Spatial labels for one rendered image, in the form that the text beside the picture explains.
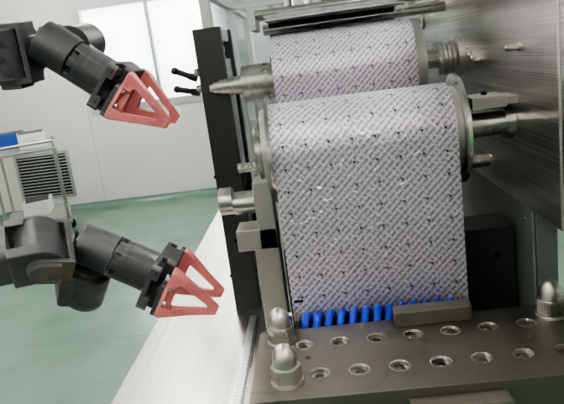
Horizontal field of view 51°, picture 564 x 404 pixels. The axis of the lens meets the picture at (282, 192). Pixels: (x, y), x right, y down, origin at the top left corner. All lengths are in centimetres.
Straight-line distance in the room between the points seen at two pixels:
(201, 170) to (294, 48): 557
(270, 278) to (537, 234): 38
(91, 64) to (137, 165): 587
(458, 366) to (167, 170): 604
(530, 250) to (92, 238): 58
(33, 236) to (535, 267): 65
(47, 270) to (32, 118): 625
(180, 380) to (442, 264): 45
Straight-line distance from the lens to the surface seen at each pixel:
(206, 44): 108
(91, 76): 82
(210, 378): 97
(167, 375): 101
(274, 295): 89
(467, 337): 74
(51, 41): 84
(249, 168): 80
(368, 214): 77
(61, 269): 78
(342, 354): 71
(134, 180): 672
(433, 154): 76
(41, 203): 573
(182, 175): 658
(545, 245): 86
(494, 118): 83
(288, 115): 76
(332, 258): 78
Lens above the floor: 137
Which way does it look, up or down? 13 degrees down
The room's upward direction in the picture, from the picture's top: 8 degrees counter-clockwise
